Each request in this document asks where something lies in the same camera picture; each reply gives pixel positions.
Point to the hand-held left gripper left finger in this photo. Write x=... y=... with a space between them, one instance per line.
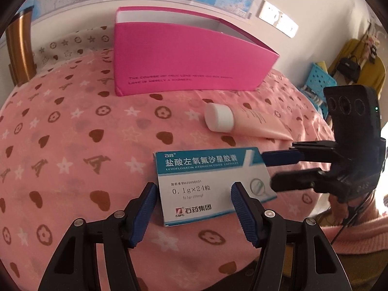
x=145 y=215

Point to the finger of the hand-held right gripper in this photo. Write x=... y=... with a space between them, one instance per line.
x=282 y=157
x=294 y=182

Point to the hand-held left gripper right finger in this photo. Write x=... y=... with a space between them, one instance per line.
x=244 y=215

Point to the teal and white medicine box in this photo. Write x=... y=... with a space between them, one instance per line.
x=200 y=185

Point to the pink cardboard box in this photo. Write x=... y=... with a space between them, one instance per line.
x=182 y=63

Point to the person's right forearm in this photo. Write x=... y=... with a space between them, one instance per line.
x=363 y=230

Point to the person's right hand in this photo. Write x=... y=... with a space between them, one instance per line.
x=339 y=212

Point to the yellow garment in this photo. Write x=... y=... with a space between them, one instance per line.
x=374 y=72

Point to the blue plastic basket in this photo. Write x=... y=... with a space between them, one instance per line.
x=321 y=80

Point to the black handbag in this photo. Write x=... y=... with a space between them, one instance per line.
x=348 y=68

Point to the pink tube with white cap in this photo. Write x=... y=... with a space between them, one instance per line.
x=239 y=119

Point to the pink printed bedsheet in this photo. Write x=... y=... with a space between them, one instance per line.
x=75 y=145

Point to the white wall socket panel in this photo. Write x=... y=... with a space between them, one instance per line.
x=279 y=18

